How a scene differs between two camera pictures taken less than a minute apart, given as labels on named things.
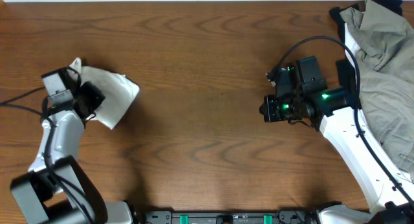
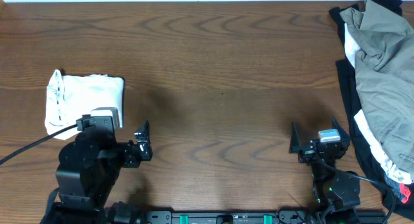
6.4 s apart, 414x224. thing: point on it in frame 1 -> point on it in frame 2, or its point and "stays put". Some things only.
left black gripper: [98, 98] -> [132, 159]
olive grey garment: [386, 39] stays put
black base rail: [282, 216] stays put
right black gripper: [268, 110] -> [305, 155]
